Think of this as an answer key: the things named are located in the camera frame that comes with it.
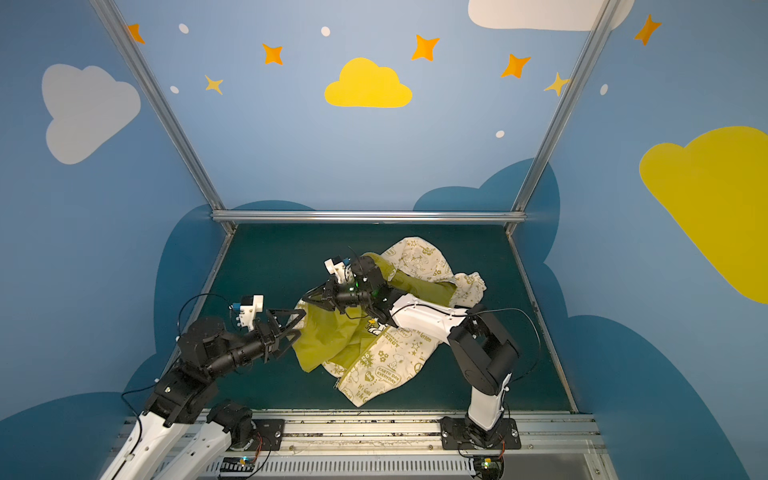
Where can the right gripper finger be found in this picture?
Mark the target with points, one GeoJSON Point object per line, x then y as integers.
{"type": "Point", "coordinates": [320, 294]}
{"type": "Point", "coordinates": [330, 305]}

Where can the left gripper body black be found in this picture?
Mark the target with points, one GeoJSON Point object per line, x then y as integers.
{"type": "Point", "coordinates": [270, 336]}

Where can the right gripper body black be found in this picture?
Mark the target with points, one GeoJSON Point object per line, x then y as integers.
{"type": "Point", "coordinates": [335, 293]}

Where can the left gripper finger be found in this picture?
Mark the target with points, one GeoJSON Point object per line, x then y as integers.
{"type": "Point", "coordinates": [284, 342]}
{"type": "Point", "coordinates": [285, 317]}

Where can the green and cream printed jacket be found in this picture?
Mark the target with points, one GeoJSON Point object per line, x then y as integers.
{"type": "Point", "coordinates": [369, 358]}

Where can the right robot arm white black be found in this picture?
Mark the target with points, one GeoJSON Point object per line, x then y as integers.
{"type": "Point", "coordinates": [485, 351]}

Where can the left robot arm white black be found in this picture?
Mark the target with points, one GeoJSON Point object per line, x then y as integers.
{"type": "Point", "coordinates": [179, 432]}

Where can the left small circuit board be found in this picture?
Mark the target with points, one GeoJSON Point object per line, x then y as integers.
{"type": "Point", "coordinates": [235, 467]}

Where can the small circuit board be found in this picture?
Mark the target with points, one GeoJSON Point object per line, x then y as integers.
{"type": "Point", "coordinates": [488, 468]}
{"type": "Point", "coordinates": [235, 467]}

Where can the right small circuit board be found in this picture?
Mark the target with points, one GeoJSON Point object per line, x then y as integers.
{"type": "Point", "coordinates": [488, 468]}

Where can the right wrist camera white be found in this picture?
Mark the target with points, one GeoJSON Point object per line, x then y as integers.
{"type": "Point", "coordinates": [339, 269]}

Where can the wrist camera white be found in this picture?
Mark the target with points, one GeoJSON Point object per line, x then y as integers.
{"type": "Point", "coordinates": [339, 269]}
{"type": "Point", "coordinates": [246, 311]}

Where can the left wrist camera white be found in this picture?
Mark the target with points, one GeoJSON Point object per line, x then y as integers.
{"type": "Point", "coordinates": [246, 311]}

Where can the left side table rail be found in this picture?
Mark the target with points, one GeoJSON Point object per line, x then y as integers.
{"type": "Point", "coordinates": [194, 306]}

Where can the table rail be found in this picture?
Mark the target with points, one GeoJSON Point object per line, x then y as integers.
{"type": "Point", "coordinates": [544, 331]}
{"type": "Point", "coordinates": [194, 306]}

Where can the rear aluminium frame bar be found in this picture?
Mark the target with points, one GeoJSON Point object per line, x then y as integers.
{"type": "Point", "coordinates": [366, 217]}

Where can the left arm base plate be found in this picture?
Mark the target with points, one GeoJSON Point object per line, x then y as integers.
{"type": "Point", "coordinates": [264, 435]}

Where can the front aluminium mounting rail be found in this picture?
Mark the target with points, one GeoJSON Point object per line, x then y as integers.
{"type": "Point", "coordinates": [340, 444]}

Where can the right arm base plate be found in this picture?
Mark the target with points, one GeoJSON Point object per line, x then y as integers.
{"type": "Point", "coordinates": [461, 434]}

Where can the right side table rail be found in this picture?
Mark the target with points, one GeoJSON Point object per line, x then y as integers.
{"type": "Point", "coordinates": [544, 331]}

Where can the left aluminium frame post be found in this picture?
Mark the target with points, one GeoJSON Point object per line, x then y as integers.
{"type": "Point", "coordinates": [114, 23]}

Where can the aluminium frame post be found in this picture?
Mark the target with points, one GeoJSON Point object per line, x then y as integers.
{"type": "Point", "coordinates": [580, 75]}
{"type": "Point", "coordinates": [114, 23]}

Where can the right aluminium frame post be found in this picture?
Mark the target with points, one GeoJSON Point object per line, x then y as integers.
{"type": "Point", "coordinates": [580, 75]}

